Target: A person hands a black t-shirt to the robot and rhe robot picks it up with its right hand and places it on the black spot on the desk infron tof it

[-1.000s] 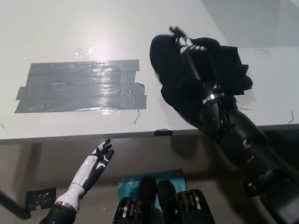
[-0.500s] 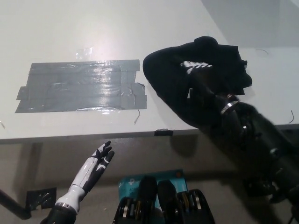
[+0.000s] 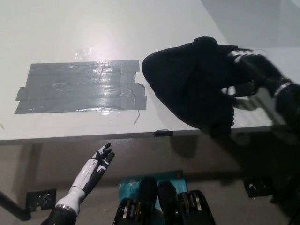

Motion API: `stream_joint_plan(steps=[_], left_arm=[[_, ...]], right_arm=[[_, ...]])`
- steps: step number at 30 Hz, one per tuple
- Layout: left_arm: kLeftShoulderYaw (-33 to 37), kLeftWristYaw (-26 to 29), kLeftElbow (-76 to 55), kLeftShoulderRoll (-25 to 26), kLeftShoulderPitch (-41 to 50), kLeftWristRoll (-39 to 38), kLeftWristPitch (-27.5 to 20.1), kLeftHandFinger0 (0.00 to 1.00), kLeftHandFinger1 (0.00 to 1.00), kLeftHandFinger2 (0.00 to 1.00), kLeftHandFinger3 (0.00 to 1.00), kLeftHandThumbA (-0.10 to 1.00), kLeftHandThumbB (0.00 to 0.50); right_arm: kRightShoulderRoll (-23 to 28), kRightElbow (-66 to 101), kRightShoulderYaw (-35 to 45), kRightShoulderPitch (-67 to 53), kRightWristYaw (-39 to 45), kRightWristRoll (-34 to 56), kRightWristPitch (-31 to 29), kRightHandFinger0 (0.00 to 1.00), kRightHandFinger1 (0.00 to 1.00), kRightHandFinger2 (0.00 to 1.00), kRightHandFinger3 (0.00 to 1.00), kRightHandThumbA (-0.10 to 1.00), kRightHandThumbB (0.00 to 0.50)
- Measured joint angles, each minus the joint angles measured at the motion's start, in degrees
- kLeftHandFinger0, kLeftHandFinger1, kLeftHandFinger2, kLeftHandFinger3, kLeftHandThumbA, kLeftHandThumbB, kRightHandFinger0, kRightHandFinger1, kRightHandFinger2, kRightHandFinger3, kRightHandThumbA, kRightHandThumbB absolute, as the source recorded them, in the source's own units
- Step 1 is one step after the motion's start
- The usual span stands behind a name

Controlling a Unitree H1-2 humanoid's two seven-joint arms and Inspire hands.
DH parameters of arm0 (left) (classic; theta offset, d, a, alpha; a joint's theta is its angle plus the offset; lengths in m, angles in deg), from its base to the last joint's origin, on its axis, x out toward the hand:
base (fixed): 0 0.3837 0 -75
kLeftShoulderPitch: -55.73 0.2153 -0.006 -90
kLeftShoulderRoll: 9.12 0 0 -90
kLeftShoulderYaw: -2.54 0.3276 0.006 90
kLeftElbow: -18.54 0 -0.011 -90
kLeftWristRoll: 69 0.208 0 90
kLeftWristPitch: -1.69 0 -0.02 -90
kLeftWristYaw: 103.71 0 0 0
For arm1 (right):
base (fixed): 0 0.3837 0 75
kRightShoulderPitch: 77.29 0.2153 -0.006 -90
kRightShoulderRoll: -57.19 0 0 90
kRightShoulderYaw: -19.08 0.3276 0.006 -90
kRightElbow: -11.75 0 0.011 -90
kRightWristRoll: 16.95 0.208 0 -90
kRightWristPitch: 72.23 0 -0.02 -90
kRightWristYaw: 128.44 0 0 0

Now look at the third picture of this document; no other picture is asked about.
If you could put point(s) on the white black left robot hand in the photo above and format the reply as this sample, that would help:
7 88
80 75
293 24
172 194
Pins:
89 178

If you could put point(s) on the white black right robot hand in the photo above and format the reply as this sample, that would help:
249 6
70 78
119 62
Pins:
260 70

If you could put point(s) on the black t-shirt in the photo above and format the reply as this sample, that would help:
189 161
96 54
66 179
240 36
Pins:
187 86

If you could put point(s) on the black robot legs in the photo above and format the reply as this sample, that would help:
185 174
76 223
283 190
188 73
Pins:
164 204

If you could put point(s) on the teal cardboard router box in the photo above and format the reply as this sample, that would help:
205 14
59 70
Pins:
127 187

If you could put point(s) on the black floor tape patch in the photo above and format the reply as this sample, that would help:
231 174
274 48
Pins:
259 187
41 199

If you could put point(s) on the black angled table leg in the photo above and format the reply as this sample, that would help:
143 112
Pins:
14 207

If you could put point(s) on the small black tape strip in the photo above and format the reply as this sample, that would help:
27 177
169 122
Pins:
164 132

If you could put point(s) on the grey duct tape patch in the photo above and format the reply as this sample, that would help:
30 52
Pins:
79 89

